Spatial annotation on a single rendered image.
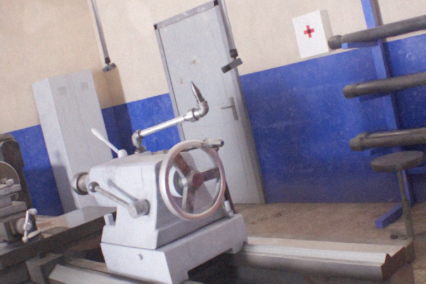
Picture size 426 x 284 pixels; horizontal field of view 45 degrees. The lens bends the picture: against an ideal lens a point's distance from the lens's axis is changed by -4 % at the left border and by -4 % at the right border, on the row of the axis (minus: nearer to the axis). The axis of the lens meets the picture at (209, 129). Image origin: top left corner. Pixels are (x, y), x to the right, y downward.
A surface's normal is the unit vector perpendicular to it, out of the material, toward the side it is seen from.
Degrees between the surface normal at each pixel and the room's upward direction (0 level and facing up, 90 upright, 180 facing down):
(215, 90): 90
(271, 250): 48
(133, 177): 82
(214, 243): 90
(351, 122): 90
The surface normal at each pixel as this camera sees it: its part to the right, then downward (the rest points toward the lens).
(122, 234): -0.74, -0.26
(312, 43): -0.72, 0.22
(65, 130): 0.66, -0.09
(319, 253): -0.69, -0.47
